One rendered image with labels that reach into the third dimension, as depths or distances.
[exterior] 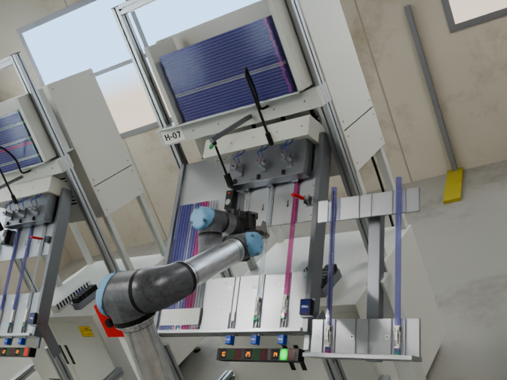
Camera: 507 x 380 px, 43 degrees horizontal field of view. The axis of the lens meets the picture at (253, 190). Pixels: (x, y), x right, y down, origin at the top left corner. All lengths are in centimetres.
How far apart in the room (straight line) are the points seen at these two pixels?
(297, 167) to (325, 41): 52
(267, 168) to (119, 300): 87
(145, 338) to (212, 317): 64
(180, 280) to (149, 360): 24
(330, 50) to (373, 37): 264
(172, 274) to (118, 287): 15
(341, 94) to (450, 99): 273
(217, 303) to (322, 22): 111
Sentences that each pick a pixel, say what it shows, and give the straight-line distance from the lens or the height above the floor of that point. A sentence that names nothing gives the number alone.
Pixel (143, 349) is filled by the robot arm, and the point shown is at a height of 99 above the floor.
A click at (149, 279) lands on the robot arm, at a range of 164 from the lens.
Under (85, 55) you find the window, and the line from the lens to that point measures 605.
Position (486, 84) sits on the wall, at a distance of 514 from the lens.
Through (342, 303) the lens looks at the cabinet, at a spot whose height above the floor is 62.
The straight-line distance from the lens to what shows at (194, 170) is 267.
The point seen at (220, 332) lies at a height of 73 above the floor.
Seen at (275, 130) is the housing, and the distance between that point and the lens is 236.
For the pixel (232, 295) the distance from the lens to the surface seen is 231.
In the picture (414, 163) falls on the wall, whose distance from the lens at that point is 533.
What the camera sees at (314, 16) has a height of 160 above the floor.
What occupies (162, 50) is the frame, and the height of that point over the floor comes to 168.
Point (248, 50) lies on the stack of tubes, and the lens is 231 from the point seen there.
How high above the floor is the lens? 169
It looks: 14 degrees down
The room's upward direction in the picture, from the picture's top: 21 degrees counter-clockwise
